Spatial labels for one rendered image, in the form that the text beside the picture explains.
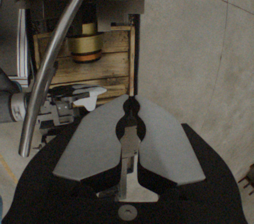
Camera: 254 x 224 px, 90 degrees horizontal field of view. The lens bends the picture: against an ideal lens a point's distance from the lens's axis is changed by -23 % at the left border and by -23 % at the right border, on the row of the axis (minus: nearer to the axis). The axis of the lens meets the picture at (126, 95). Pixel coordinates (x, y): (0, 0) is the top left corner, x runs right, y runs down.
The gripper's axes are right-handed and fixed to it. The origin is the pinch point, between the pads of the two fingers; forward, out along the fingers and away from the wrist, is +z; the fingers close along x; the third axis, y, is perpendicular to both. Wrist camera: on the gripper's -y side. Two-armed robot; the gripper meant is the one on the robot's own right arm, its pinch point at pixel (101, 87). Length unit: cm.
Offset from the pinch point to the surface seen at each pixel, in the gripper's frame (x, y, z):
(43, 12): 12.6, -19.0, -11.3
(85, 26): 4.1, -15.9, -3.4
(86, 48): 4.5, -11.1, -3.6
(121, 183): -26, 83, 12
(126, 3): 5.1, -20.9, 5.5
